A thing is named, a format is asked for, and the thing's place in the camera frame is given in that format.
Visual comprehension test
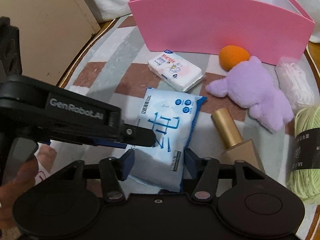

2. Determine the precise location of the gold cap foundation bottle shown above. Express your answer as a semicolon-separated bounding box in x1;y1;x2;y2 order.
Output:
211;108;265;172

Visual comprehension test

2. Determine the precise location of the blue wet wipes pack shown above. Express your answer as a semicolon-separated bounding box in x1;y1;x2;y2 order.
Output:
131;88;207;192

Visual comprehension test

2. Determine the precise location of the purple plush toy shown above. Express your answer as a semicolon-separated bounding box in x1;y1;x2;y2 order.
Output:
205;56;294;133

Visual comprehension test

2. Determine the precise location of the green yarn ball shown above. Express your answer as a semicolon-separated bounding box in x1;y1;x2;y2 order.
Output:
286;105;319;205

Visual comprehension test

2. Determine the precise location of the person's left hand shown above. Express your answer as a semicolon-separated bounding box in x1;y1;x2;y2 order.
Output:
1;156;39;230

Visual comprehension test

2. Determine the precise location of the white tissue pack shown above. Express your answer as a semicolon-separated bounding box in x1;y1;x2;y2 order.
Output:
148;50;203;92

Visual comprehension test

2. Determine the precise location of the orange makeup sponge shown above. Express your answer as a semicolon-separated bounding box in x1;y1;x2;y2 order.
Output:
219;45;250;71

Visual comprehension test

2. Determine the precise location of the pink storage box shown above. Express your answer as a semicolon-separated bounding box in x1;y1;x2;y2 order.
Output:
129;0;315;64

